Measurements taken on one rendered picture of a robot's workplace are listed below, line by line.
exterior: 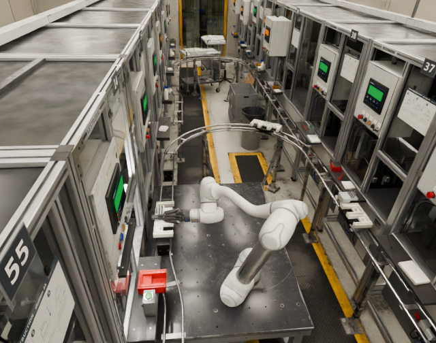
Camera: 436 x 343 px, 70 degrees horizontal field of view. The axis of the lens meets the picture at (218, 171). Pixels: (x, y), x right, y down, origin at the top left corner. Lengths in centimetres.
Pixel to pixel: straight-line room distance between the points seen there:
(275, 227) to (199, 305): 89
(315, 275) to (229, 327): 143
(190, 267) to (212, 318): 42
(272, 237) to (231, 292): 58
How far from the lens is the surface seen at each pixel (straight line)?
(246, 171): 447
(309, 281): 323
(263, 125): 387
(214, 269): 231
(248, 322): 210
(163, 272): 195
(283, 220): 151
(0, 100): 153
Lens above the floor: 249
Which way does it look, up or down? 34 degrees down
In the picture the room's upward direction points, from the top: 2 degrees clockwise
